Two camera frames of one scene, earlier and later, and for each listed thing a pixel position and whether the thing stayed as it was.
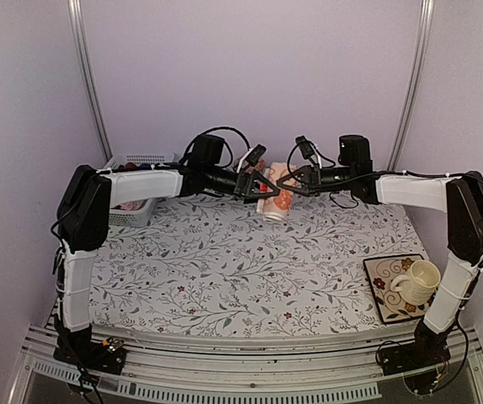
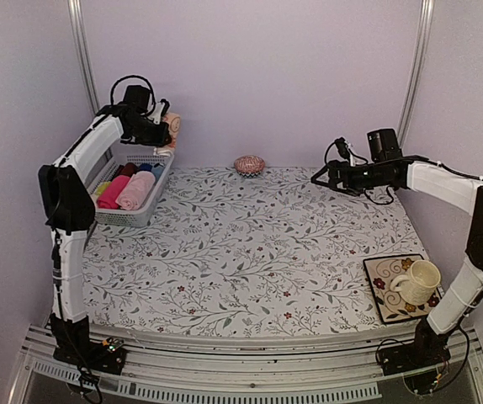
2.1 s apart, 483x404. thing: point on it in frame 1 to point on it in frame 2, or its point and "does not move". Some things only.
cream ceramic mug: x=420 y=284 does not move
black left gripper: x=241 y=193 to x=162 y=140
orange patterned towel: x=278 y=206 to x=173 y=122
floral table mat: x=209 y=264 does not move
